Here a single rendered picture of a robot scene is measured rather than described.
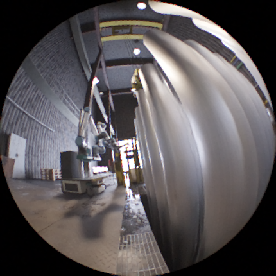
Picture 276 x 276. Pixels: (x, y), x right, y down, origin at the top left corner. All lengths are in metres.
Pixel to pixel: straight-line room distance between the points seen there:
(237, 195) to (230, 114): 0.16
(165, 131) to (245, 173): 0.36
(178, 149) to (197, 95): 0.26
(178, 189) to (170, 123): 0.30
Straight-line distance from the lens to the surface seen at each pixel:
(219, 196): 0.23
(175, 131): 0.43
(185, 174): 0.43
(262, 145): 0.48
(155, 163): 0.70
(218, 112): 0.21
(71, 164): 1.88
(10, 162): 4.02
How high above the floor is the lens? 0.46
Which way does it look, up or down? 16 degrees up
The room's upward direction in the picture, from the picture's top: 10 degrees counter-clockwise
